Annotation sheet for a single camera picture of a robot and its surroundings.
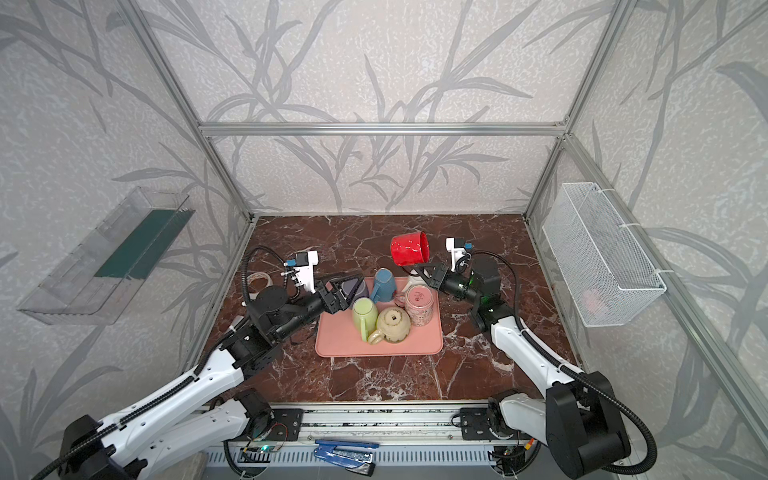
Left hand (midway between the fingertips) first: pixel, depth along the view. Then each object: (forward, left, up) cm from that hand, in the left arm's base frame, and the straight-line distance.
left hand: (357, 270), depth 68 cm
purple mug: (-5, -1, 0) cm, 5 cm away
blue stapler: (-33, +1, -27) cm, 43 cm away
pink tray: (-5, +9, -28) cm, 30 cm away
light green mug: (-2, 0, -20) cm, 20 cm away
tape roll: (+17, +41, -30) cm, 54 cm away
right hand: (+7, -14, -5) cm, 17 cm away
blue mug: (+8, -5, -21) cm, 23 cm away
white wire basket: (-4, -53, +6) cm, 53 cm away
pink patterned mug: (+2, -15, -19) cm, 24 cm away
